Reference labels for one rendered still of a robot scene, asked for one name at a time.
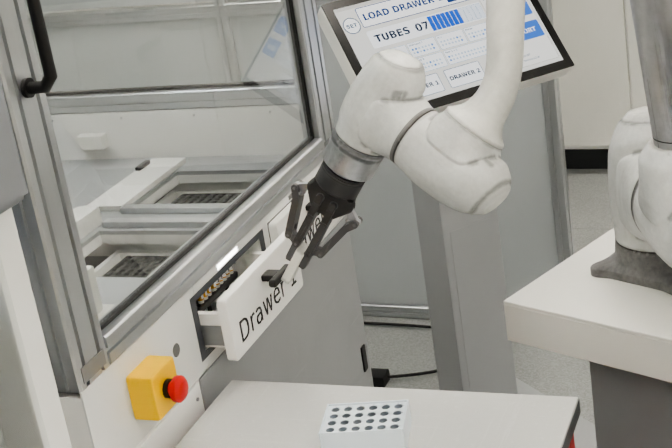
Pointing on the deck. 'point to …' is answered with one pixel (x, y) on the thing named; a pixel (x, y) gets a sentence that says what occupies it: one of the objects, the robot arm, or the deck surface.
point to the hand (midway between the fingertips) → (295, 262)
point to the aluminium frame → (125, 327)
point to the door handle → (33, 26)
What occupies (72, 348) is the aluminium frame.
